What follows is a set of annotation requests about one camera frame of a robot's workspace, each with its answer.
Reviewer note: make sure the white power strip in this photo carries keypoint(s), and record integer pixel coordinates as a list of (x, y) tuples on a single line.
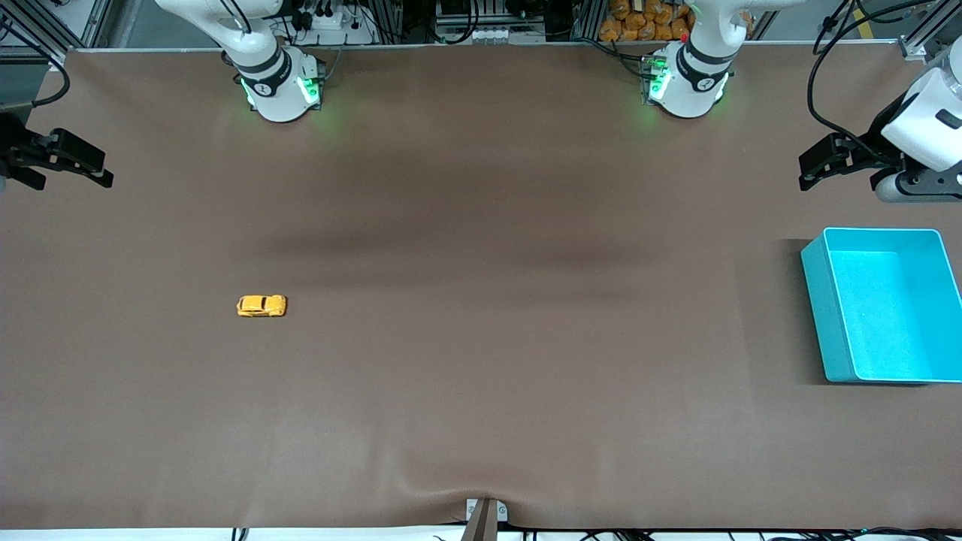
[(331, 22)]

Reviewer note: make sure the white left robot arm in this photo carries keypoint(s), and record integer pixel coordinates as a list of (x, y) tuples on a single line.
[(688, 83)]

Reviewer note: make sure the turquoise plastic bin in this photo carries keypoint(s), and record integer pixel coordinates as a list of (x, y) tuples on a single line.
[(887, 308)]

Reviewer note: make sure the bag of orange items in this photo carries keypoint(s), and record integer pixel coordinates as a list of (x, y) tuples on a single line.
[(646, 19)]

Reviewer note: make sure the yellow beetle toy car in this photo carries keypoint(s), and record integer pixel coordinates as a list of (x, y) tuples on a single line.
[(261, 305)]

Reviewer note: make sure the metal table clamp bracket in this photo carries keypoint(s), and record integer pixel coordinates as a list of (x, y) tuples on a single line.
[(485, 518)]

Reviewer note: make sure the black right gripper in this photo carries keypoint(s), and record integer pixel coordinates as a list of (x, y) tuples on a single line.
[(13, 148)]

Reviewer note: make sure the brown table mat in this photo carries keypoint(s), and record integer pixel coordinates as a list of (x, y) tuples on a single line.
[(481, 263)]

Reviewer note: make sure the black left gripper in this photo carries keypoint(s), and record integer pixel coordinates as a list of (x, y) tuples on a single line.
[(874, 140)]

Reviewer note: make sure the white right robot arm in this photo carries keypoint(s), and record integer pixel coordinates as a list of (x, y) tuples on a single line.
[(274, 83)]

